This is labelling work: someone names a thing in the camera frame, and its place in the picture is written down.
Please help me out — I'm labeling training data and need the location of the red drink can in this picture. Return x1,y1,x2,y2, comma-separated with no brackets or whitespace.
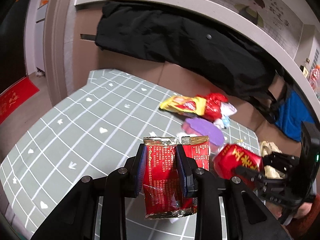
213,144,264,190

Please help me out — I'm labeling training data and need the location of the red snack packet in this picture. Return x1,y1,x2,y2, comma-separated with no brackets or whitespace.
143,136,209,220

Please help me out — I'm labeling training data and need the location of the yellow snack wrapper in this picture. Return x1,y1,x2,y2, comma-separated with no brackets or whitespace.
159,95,207,116

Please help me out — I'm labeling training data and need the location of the white blue plastic bag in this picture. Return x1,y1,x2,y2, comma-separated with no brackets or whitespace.
213,102,237,129

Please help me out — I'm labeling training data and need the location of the red fuzzy sleeve forearm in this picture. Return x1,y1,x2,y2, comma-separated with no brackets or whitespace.
286,194,319,239

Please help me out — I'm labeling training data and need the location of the right hand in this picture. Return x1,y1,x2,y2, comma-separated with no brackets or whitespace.
271,200,315,221

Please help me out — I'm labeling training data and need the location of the blue towel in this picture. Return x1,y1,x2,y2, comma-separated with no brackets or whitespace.
275,90,315,142

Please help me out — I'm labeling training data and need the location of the green grid tablecloth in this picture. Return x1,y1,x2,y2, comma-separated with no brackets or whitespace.
0,68,261,240

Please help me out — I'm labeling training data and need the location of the red plastic bag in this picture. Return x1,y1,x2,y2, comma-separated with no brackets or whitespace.
197,93,228,122

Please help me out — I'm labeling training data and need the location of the black jacket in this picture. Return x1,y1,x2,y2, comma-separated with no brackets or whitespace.
95,1,284,123

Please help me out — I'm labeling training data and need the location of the red floor mat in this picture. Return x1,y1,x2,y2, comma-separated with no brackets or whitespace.
0,77,40,123

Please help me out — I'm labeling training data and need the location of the wall sticker boy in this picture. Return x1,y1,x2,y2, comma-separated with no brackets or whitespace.
234,0,265,28

